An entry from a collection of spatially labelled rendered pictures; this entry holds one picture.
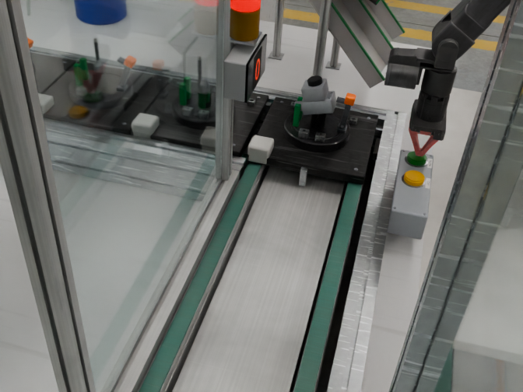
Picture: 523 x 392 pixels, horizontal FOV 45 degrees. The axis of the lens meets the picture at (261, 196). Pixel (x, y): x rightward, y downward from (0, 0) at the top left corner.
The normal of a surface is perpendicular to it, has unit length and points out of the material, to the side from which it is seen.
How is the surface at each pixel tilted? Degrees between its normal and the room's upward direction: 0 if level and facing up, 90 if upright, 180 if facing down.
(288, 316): 0
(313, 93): 90
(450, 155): 0
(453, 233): 90
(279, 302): 0
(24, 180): 90
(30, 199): 90
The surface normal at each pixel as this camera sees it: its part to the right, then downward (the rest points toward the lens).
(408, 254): 0.05, -0.77
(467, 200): -0.25, 0.61
